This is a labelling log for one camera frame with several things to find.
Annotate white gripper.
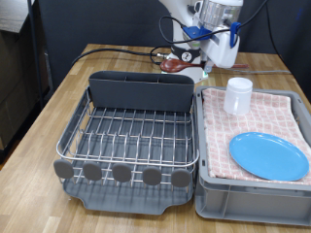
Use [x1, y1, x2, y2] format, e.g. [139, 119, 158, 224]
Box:
[199, 29, 242, 74]

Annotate brown wooden spoon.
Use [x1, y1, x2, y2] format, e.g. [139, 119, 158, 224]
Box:
[159, 57, 250, 74]

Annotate blue plastic plate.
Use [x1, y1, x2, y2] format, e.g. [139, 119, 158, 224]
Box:
[228, 131, 310, 182]

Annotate pink checkered dish cloth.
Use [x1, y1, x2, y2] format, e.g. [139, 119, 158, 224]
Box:
[201, 86, 311, 186]

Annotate translucent white plastic cup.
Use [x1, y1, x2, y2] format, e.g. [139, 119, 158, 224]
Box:
[223, 77, 254, 117]

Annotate dark grey utensil holder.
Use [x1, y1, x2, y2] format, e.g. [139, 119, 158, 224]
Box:
[87, 70, 195, 114]

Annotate grey plastic crate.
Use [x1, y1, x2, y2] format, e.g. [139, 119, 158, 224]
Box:
[193, 84, 311, 227]

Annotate grey plastic drain tray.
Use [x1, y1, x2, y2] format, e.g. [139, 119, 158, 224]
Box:
[57, 86, 197, 216]

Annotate brown cardboard boxes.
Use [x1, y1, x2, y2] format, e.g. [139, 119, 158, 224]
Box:
[0, 0, 51, 153]

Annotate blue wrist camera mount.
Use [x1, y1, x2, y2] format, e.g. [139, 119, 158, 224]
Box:
[182, 24, 213, 42]

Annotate blue cable clip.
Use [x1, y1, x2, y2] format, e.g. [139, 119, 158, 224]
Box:
[228, 21, 243, 50]

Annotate thin grey table cable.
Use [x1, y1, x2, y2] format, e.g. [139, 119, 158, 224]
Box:
[223, 66, 293, 76]

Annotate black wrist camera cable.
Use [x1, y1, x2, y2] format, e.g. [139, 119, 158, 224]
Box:
[157, 0, 270, 45]

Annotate thin black hanging cable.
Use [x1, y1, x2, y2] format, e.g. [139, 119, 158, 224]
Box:
[263, 0, 286, 64]

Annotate thick black table cable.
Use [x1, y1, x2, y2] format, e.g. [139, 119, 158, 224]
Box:
[71, 45, 173, 68]

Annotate steel wire dish rack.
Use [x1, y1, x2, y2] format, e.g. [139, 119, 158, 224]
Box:
[52, 85, 200, 189]

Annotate black metal post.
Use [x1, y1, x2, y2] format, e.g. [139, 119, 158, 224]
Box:
[26, 0, 45, 110]

